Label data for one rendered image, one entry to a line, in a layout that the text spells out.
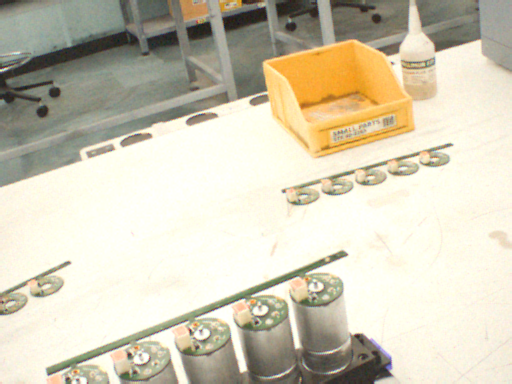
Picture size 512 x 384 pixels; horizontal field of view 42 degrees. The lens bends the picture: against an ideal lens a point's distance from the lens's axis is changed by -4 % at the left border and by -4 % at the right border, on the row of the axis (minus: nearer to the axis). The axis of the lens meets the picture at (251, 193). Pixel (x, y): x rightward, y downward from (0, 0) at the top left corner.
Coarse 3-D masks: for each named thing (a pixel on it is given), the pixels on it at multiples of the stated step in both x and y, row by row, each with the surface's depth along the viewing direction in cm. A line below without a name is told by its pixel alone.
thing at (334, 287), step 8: (312, 280) 31; (320, 280) 31; (328, 280) 31; (336, 280) 31; (328, 288) 30; (336, 288) 30; (312, 296) 30; (320, 296) 30; (336, 296) 30; (304, 304) 30; (312, 304) 30; (320, 304) 30
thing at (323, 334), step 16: (320, 288) 31; (336, 304) 30; (304, 320) 30; (320, 320) 30; (336, 320) 30; (304, 336) 31; (320, 336) 30; (336, 336) 31; (304, 352) 32; (320, 352) 31; (336, 352) 31; (320, 368) 31; (336, 368) 31
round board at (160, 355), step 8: (136, 344) 29; (144, 344) 29; (152, 344) 29; (160, 344) 29; (128, 352) 29; (136, 352) 29; (144, 352) 29; (152, 352) 29; (160, 352) 28; (168, 352) 28; (152, 360) 28; (160, 360) 28; (168, 360) 28; (136, 368) 28; (144, 368) 28; (152, 368) 28; (160, 368) 28; (120, 376) 28; (128, 376) 27; (136, 376) 27; (144, 376) 27; (152, 376) 27
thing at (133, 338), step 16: (336, 256) 33; (288, 272) 32; (304, 272) 32; (256, 288) 32; (208, 304) 31; (224, 304) 31; (176, 320) 30; (192, 320) 30; (128, 336) 30; (144, 336) 30; (96, 352) 29; (48, 368) 29; (64, 368) 29
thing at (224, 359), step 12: (204, 336) 29; (228, 348) 29; (192, 360) 28; (204, 360) 28; (216, 360) 28; (228, 360) 29; (192, 372) 29; (204, 372) 29; (216, 372) 29; (228, 372) 29
